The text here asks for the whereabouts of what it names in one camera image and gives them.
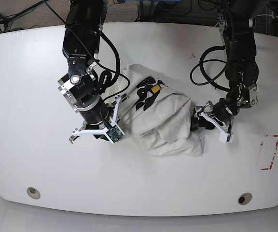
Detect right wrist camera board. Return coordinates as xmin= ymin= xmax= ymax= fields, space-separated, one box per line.
xmin=106 ymin=125 xmax=124 ymax=144

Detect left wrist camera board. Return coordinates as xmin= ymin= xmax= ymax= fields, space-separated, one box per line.
xmin=219 ymin=131 xmax=234 ymax=143

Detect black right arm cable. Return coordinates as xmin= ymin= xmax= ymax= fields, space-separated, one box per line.
xmin=97 ymin=31 xmax=131 ymax=97

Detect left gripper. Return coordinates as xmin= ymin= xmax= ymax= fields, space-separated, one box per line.
xmin=190 ymin=98 xmax=238 ymax=133

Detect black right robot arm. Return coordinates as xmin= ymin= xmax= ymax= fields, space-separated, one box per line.
xmin=58 ymin=0 xmax=125 ymax=144

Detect white T-shirt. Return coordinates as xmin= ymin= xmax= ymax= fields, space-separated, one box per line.
xmin=108 ymin=64 xmax=204 ymax=156

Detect red tape rectangle marking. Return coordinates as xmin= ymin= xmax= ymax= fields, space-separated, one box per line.
xmin=258 ymin=134 xmax=278 ymax=171

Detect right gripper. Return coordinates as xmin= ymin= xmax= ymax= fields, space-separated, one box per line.
xmin=69 ymin=94 xmax=127 ymax=143

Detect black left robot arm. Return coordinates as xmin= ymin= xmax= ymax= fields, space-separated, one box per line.
xmin=190 ymin=0 xmax=268 ymax=142

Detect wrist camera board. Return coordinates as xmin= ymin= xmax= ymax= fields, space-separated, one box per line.
xmin=219 ymin=131 xmax=234 ymax=143
xmin=106 ymin=125 xmax=124 ymax=144

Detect left table cable grommet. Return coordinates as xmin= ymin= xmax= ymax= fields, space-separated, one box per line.
xmin=27 ymin=187 xmax=41 ymax=200

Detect right table cable grommet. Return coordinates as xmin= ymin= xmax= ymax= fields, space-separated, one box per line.
xmin=238 ymin=193 xmax=252 ymax=205

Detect table cable grommet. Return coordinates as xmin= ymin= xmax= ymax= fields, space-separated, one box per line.
xmin=238 ymin=193 xmax=252 ymax=205
xmin=27 ymin=187 xmax=41 ymax=200

